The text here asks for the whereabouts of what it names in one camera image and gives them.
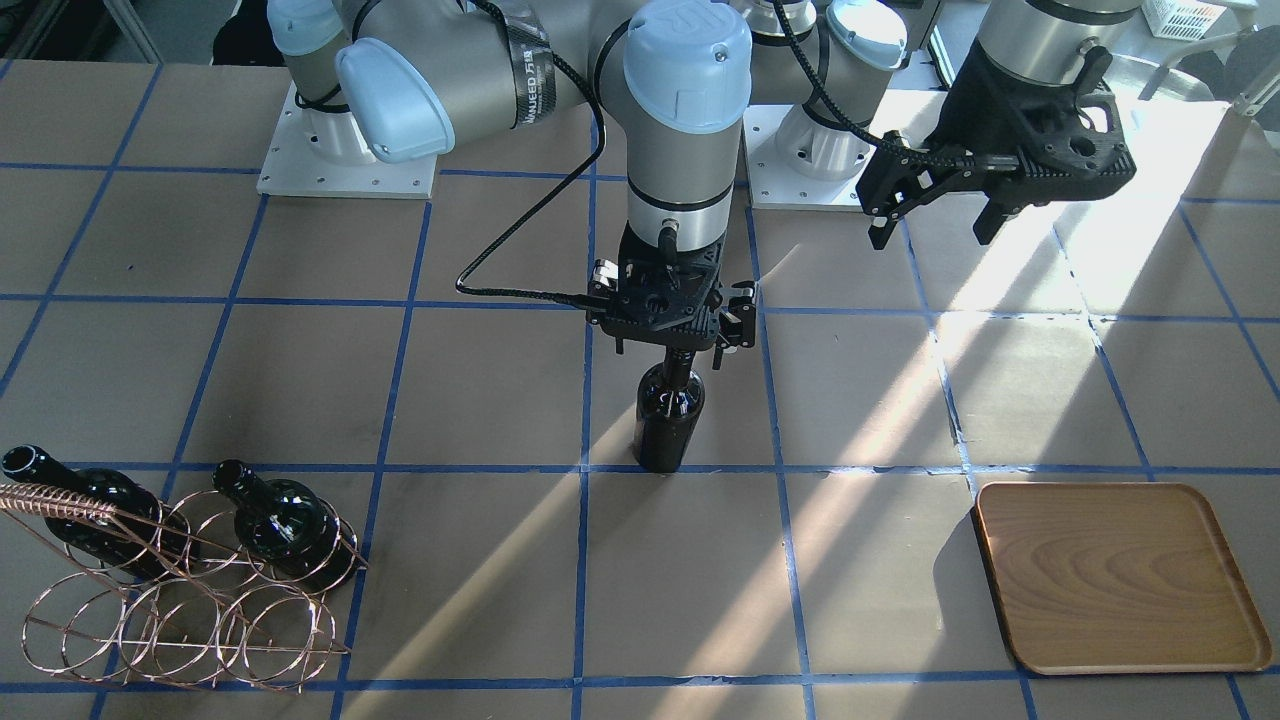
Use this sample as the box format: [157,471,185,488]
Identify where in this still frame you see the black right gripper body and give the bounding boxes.
[588,227,756,351]

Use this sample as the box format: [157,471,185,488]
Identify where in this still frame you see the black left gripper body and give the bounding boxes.
[858,45,1137,217]

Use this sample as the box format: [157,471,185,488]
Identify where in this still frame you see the dark wine bottle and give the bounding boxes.
[212,459,358,593]
[634,348,707,474]
[3,445,189,582]

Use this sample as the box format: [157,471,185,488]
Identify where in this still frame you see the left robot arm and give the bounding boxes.
[746,1,1138,249]

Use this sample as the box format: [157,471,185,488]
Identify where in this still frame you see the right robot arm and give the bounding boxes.
[265,1,756,357]

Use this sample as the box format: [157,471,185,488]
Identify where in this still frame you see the white plastic basket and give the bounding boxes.
[1140,0,1226,42]

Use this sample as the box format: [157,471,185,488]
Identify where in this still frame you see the wooden tray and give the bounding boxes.
[972,482,1274,676]

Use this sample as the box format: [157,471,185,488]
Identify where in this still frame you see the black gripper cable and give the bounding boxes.
[454,0,671,301]

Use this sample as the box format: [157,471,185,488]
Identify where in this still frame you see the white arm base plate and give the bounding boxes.
[742,105,876,211]
[256,85,436,200]

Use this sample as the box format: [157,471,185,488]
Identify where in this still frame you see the copper wire bottle basket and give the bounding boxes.
[20,489,349,692]

